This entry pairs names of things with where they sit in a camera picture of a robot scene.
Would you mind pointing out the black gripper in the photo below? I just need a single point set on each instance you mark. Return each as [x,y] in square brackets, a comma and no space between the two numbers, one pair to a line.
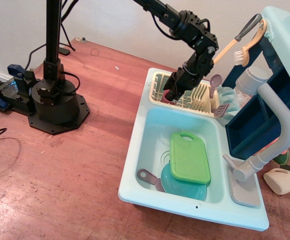
[183,80]

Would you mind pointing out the pink plastic cup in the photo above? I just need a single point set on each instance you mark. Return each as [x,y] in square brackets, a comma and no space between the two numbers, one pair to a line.
[165,100]

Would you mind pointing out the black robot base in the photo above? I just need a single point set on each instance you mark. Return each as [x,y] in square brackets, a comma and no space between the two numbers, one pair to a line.
[59,108]

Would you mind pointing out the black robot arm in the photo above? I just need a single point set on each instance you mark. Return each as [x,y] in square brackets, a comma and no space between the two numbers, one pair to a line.
[188,27]

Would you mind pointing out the light teal toy sink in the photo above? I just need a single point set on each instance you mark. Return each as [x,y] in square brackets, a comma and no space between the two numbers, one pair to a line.
[148,149]

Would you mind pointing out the cream dish drying rack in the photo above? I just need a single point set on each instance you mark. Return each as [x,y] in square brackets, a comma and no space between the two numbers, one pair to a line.
[196,101]

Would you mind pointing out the mauve plastic spoon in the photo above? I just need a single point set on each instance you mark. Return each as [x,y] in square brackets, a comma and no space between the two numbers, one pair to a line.
[215,81]

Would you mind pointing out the mauve plastic spatula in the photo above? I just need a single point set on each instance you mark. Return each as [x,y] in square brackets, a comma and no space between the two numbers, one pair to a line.
[220,110]

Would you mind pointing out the green cutting board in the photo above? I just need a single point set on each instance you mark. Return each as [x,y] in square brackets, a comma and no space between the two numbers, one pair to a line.
[188,158]

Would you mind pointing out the orange dish brush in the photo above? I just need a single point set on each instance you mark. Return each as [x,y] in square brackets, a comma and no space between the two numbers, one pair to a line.
[241,58]

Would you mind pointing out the grey toy faucet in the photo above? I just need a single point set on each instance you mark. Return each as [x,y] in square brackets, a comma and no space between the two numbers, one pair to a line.
[254,80]

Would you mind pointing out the dark blue shelf unit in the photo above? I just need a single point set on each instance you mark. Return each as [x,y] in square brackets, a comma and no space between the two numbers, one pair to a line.
[255,125]

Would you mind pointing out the teal plastic plate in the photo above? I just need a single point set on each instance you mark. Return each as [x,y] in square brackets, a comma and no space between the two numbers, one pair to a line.
[180,187]

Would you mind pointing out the green toy vegetable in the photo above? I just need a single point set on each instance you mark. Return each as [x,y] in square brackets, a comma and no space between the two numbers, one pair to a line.
[283,158]

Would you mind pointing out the beige ceramic jug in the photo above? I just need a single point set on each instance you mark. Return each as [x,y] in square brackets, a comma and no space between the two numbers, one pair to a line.
[278,180]

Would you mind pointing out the blue black clamp device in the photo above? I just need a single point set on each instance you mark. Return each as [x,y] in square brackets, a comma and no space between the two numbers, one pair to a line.
[16,93]

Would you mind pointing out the mauve pan handle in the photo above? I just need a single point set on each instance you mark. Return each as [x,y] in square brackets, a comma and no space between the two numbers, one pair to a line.
[150,178]

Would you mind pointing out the toy knife grey handle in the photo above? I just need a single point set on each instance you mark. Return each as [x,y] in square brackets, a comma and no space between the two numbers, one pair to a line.
[246,29]

